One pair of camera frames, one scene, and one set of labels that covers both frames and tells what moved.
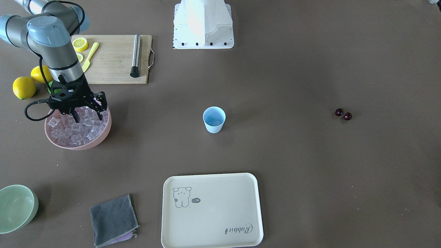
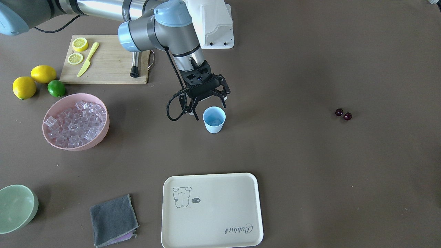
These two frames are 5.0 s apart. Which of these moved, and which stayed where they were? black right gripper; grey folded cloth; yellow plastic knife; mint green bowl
Moved: black right gripper
Stayed: grey folded cloth; mint green bowl; yellow plastic knife
